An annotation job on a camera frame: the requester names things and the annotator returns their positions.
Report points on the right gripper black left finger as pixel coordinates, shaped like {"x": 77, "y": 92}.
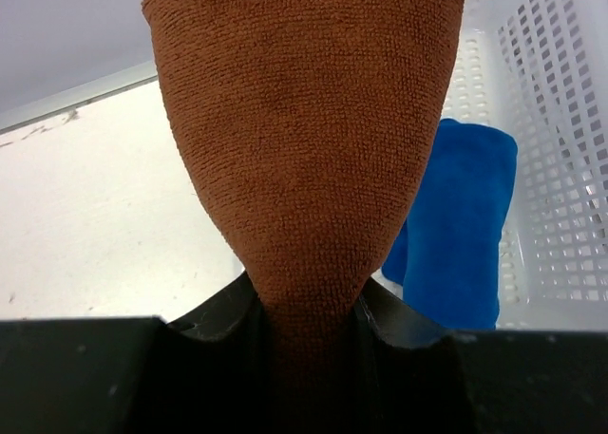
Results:
{"x": 216, "y": 379}

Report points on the brown towel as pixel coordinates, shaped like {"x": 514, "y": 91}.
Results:
{"x": 305, "y": 127}

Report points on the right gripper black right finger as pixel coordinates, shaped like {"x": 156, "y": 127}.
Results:
{"x": 405, "y": 366}

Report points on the blue towel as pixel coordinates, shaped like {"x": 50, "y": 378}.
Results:
{"x": 446, "y": 256}

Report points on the white plastic basket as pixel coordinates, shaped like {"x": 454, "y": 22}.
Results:
{"x": 537, "y": 69}

